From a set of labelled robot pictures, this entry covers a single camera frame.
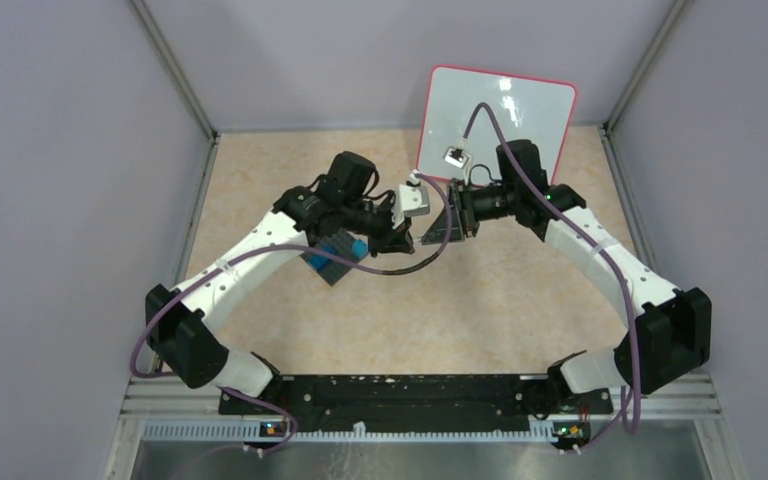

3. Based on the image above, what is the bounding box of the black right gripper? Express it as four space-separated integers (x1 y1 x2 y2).
421 179 518 246

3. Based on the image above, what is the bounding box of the pink framed whiteboard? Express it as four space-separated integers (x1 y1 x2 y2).
415 64 579 187

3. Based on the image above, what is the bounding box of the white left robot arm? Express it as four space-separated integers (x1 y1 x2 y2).
137 184 429 414

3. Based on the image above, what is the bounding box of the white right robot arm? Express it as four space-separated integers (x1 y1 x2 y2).
421 181 712 412

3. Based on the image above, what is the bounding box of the dark grey lego baseplate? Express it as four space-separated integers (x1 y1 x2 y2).
301 229 368 287

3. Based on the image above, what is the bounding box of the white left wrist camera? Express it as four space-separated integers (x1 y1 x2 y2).
392 170 431 226

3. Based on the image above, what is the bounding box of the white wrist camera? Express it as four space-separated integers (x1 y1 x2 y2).
392 170 431 226
444 147 471 170

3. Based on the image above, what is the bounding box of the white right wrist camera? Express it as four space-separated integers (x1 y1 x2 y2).
444 147 471 170

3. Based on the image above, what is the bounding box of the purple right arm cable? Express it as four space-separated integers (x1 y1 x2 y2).
462 101 645 437

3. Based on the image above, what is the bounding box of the white cable duct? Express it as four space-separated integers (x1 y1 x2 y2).
142 420 557 443

